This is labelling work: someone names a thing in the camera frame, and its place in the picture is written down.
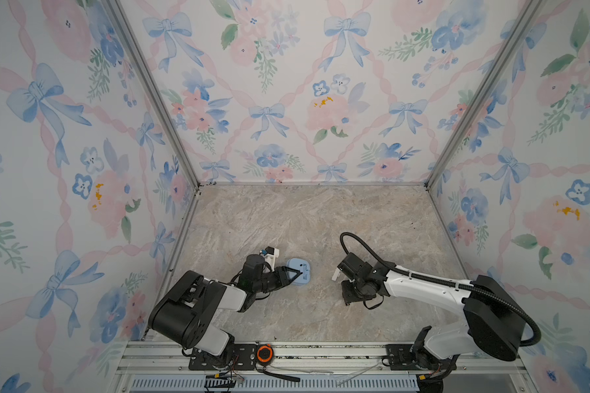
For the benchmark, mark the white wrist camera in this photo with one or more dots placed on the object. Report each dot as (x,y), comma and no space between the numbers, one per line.
(336,274)
(270,255)

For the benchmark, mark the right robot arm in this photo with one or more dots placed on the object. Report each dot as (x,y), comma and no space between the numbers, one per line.
(486,321)

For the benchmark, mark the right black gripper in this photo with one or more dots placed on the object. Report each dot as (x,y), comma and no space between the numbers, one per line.
(347,295)

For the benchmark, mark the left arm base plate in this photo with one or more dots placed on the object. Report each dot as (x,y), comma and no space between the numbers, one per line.
(237,357)

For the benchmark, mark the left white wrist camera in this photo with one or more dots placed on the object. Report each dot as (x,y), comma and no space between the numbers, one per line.
(270,255)

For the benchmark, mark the aluminium front rail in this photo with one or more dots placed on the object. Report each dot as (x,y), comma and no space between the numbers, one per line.
(161,357)

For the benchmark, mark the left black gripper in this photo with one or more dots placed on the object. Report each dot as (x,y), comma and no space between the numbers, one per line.
(281,277)

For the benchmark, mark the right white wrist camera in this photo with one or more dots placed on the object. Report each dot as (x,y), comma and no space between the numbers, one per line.
(336,274)

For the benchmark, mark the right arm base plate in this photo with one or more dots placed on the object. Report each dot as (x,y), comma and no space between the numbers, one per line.
(400,357)

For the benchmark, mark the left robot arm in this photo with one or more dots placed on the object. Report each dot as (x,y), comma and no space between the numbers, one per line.
(184,315)

